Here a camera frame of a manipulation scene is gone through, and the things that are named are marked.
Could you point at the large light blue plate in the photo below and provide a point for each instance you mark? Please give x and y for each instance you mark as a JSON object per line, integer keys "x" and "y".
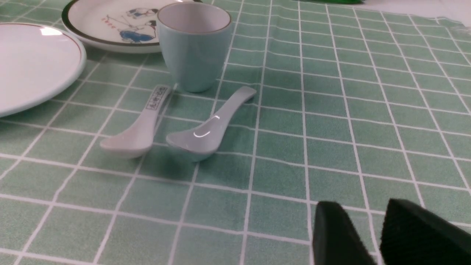
{"x": 37, "y": 62}

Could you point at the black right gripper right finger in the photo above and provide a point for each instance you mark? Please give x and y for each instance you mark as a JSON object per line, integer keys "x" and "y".
{"x": 412, "y": 235}

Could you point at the light blue ceramic spoon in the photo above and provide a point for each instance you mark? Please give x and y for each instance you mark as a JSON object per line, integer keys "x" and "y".
{"x": 201, "y": 142}

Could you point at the light blue ceramic cup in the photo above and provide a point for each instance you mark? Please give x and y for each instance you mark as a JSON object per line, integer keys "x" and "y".
{"x": 194, "y": 40}

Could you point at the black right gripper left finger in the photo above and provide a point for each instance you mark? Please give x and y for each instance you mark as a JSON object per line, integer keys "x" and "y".
{"x": 335, "y": 239}

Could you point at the black-rimmed plate with cartoon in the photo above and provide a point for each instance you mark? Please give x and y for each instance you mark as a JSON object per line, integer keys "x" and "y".
{"x": 123, "y": 26}

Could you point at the white spoon with characters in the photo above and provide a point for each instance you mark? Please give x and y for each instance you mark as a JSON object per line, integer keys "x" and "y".
{"x": 137, "y": 139}

